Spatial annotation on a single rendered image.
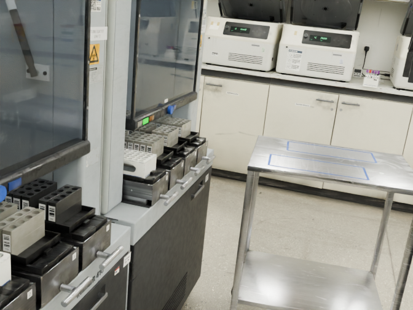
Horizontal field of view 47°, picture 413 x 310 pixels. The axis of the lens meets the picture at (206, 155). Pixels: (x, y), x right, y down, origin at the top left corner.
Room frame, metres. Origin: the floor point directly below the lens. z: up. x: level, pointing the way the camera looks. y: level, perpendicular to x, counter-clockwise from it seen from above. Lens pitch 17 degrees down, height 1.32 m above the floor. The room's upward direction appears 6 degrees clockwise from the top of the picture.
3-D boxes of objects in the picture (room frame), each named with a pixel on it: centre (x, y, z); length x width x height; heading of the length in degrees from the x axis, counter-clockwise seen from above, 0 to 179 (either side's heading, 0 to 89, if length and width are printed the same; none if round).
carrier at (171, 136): (1.71, 0.14, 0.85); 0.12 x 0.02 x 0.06; 165
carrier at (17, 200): (1.05, 0.40, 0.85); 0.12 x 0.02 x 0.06; 166
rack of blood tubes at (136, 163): (1.44, 0.31, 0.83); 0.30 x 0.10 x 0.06; 75
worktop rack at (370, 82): (3.54, -1.15, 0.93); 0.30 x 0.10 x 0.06; 159
